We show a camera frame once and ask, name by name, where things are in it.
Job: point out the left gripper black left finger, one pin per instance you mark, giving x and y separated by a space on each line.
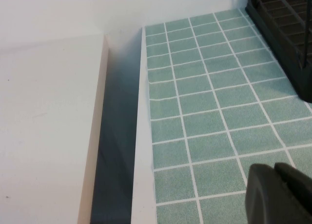
260 192

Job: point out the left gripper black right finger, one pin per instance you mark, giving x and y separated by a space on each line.
297 185

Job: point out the green tiled tablecloth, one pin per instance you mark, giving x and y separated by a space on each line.
207 111

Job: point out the white side cabinet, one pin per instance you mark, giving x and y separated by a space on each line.
48 111

